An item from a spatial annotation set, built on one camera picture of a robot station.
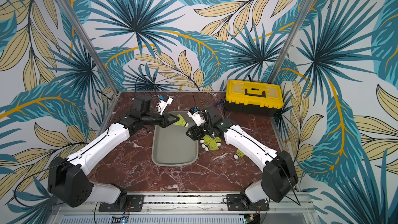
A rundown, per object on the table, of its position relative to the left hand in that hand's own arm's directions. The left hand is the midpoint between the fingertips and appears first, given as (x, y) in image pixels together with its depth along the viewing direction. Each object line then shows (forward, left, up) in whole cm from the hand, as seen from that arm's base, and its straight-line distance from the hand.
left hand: (178, 120), depth 76 cm
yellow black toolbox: (+24, -44, -8) cm, 51 cm away
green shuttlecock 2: (0, -15, -20) cm, 25 cm away
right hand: (-1, -7, -7) cm, 10 cm away
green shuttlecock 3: (-2, -18, -20) cm, 27 cm away
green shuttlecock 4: (-4, -18, -20) cm, 28 cm away
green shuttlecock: (+1, -2, -2) cm, 3 cm away
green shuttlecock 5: (-8, -33, -21) cm, 40 cm away
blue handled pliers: (+30, -28, -23) cm, 47 cm away
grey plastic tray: (-3, +6, -23) cm, 24 cm away
